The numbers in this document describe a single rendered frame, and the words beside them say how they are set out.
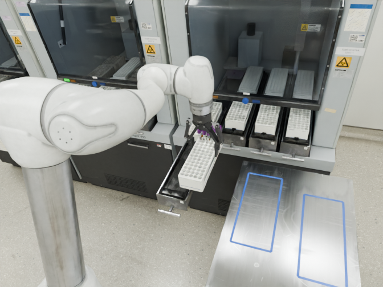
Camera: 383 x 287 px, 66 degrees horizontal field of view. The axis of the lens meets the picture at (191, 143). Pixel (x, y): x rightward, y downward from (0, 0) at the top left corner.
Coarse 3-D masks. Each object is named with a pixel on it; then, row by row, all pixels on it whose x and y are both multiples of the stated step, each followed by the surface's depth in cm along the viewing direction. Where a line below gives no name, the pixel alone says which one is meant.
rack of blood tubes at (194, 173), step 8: (200, 144) 129; (208, 144) 128; (192, 152) 126; (200, 152) 125; (208, 152) 126; (192, 160) 121; (200, 160) 122; (208, 160) 121; (184, 168) 120; (192, 168) 118; (200, 168) 118; (208, 168) 118; (184, 176) 115; (192, 176) 116; (200, 176) 114; (208, 176) 121; (184, 184) 117; (192, 184) 115; (200, 184) 113
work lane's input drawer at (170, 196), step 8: (224, 112) 165; (184, 144) 147; (184, 152) 143; (176, 160) 137; (184, 160) 139; (176, 168) 135; (168, 176) 130; (176, 176) 131; (168, 184) 128; (176, 184) 128; (160, 192) 123; (168, 192) 123; (176, 192) 122; (184, 192) 122; (192, 192) 127; (160, 200) 126; (168, 200) 124; (176, 200) 122; (184, 200) 120; (184, 208) 124; (176, 216) 122
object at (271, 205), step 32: (256, 192) 118; (288, 192) 117; (320, 192) 116; (352, 192) 114; (224, 224) 109; (256, 224) 107; (288, 224) 106; (320, 224) 105; (352, 224) 104; (224, 256) 99; (256, 256) 98; (288, 256) 97; (320, 256) 96; (352, 256) 95
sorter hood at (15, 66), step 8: (0, 24) 164; (0, 32) 168; (0, 40) 172; (8, 40) 170; (0, 48) 177; (8, 48) 175; (0, 56) 181; (8, 56) 179; (16, 56) 176; (0, 64) 186; (8, 64) 184; (16, 64) 181; (0, 72) 190; (8, 72) 187; (16, 72) 184; (24, 72) 183
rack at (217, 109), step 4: (216, 104) 163; (220, 104) 161; (216, 108) 159; (220, 108) 159; (212, 112) 156; (216, 112) 157; (220, 112) 161; (212, 116) 153; (216, 116) 153; (212, 120) 152; (216, 120) 156; (192, 124) 149; (192, 128) 147; (196, 132) 144; (196, 136) 143; (196, 140) 145
